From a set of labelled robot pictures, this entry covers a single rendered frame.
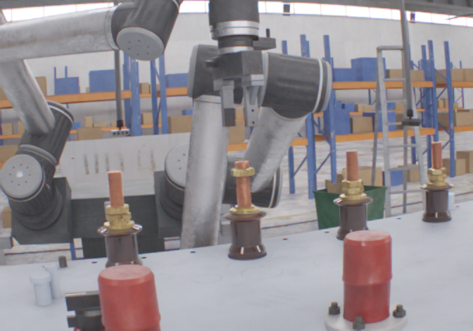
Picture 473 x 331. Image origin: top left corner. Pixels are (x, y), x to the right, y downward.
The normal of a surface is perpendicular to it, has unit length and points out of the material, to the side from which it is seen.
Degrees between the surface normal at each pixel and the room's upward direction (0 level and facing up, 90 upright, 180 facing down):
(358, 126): 90
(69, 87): 90
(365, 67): 90
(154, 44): 144
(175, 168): 62
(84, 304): 90
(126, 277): 4
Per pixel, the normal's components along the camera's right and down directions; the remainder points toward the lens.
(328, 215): -0.79, 0.15
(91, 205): 0.19, 0.05
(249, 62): 0.51, 0.03
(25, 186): 0.20, -0.37
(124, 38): -0.28, 0.80
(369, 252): -0.09, 0.05
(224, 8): -0.29, 0.07
